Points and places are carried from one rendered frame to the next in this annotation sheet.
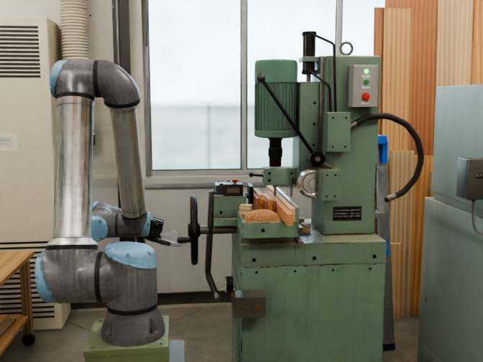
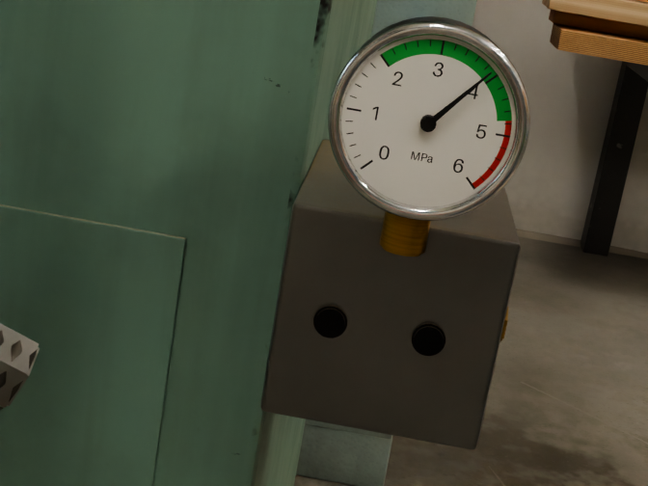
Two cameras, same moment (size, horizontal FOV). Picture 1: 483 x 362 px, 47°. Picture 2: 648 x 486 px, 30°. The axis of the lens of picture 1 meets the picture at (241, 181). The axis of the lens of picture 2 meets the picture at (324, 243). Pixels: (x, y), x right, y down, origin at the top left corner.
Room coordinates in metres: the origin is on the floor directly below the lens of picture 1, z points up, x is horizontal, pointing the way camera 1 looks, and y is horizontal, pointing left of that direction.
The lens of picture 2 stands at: (1.99, 0.43, 0.72)
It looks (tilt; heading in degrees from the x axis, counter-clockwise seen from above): 16 degrees down; 278
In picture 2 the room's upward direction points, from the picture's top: 10 degrees clockwise
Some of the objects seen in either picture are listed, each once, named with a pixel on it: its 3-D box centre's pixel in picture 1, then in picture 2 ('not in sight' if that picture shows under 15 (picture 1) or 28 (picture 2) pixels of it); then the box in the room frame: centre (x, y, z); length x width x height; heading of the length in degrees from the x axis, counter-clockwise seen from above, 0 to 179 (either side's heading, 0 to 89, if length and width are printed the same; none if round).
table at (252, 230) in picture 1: (249, 214); not in sight; (2.30, -0.03, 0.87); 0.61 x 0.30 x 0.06; 6
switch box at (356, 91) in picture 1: (363, 86); not in sight; (2.19, -0.47, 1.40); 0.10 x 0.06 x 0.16; 96
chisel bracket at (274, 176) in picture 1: (279, 177); not in sight; (2.30, -0.16, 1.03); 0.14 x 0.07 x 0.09; 96
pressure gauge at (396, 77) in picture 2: (229, 286); (422, 141); (2.02, 0.04, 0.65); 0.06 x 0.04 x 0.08; 6
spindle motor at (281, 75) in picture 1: (275, 99); not in sight; (2.30, -0.14, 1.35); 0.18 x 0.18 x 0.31
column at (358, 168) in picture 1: (343, 144); not in sight; (2.33, -0.43, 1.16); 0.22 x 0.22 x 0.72; 6
